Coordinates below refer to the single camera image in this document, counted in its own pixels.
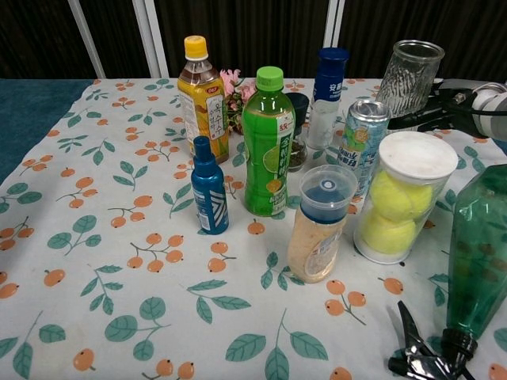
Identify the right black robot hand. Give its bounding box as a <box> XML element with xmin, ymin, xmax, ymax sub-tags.
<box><xmin>387</xmin><ymin>78</ymin><xmax>507</xmax><ymax>140</ymax></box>

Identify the clear ribbed glass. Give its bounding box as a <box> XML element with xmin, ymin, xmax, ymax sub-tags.
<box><xmin>375</xmin><ymin>39</ymin><xmax>446</xmax><ymax>120</ymax></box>

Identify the light blue drink can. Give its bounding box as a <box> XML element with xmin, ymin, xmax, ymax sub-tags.
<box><xmin>335</xmin><ymin>99</ymin><xmax>393</xmax><ymax>201</ymax></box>

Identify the tennis ball tube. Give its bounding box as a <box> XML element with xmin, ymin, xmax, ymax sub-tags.
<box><xmin>353</xmin><ymin>131</ymin><xmax>459</xmax><ymax>266</ymax></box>

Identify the blue-cap white bottle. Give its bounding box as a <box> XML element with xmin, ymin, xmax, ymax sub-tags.
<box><xmin>306</xmin><ymin>47</ymin><xmax>351</xmax><ymax>151</ymax></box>

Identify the green plastic spray bottle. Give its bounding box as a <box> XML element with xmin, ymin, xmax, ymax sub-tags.
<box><xmin>387</xmin><ymin>163</ymin><xmax>507</xmax><ymax>380</ymax></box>

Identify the dark-lid spice grinder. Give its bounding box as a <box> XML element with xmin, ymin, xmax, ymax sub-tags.
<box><xmin>285</xmin><ymin>92</ymin><xmax>311</xmax><ymax>173</ymax></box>

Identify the clear-cap seasoning jar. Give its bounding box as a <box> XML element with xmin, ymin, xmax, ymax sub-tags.
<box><xmin>286</xmin><ymin>165</ymin><xmax>358</xmax><ymax>286</ymax></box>

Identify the green tea bottle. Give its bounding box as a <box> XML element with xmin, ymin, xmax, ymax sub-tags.
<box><xmin>241</xmin><ymin>66</ymin><xmax>296</xmax><ymax>219</ymax></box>

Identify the pink artificial flower bouquet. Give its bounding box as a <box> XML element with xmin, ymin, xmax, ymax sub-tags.
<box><xmin>219</xmin><ymin>67</ymin><xmax>259</xmax><ymax>136</ymax></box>

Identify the yellow-cap tea bottle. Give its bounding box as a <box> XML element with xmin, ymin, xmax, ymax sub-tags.
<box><xmin>176</xmin><ymin>35</ymin><xmax>231</xmax><ymax>165</ymax></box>

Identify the small blue spray bottle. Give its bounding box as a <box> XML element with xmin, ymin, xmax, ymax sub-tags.
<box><xmin>190</xmin><ymin>135</ymin><xmax>231</xmax><ymax>236</ymax></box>

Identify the floral print tablecloth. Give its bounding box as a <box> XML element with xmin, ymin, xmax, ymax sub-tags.
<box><xmin>0</xmin><ymin>77</ymin><xmax>507</xmax><ymax>380</ymax></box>

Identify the thin white partition strip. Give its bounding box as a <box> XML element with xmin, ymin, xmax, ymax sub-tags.
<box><xmin>67</xmin><ymin>0</ymin><xmax>106</xmax><ymax>79</ymax></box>

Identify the teal table cover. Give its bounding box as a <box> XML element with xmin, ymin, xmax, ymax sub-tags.
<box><xmin>0</xmin><ymin>77</ymin><xmax>97</xmax><ymax>188</ymax></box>

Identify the wide white partition post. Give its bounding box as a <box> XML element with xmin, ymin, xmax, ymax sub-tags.
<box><xmin>132</xmin><ymin>0</ymin><xmax>170</xmax><ymax>79</ymax></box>

